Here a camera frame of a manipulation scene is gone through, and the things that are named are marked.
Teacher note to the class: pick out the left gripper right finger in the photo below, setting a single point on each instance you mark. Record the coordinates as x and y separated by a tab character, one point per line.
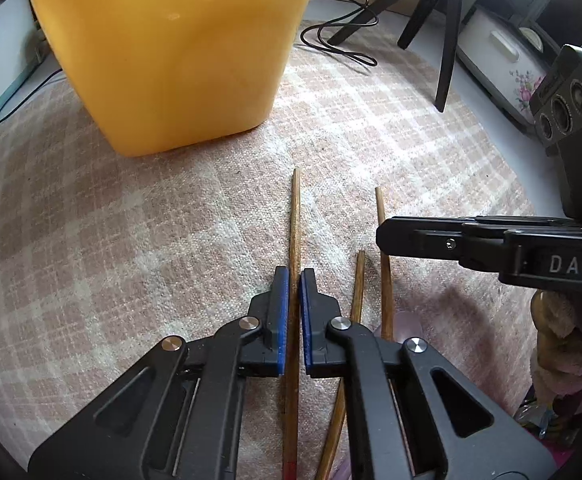
323	357

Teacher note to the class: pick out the black tripod stand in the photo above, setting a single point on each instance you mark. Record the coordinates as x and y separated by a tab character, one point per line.
424	8

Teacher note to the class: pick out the right gloved hand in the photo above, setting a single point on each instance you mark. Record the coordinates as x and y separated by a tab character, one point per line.
556	361

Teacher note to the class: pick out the white electric kettle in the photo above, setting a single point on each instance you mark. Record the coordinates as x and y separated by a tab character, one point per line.
21	45

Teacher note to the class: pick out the floral white rice cooker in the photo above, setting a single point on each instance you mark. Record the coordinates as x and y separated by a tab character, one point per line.
507	65

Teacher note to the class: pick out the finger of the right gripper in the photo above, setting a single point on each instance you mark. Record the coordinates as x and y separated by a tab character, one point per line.
445	238

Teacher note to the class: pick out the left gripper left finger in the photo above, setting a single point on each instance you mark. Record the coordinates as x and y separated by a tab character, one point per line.
263	353

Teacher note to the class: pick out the checkered pink table cloth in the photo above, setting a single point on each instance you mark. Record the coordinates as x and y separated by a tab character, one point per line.
102	255

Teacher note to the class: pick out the yellow plastic utensil bin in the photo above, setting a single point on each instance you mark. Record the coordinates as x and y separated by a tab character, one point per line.
161	74

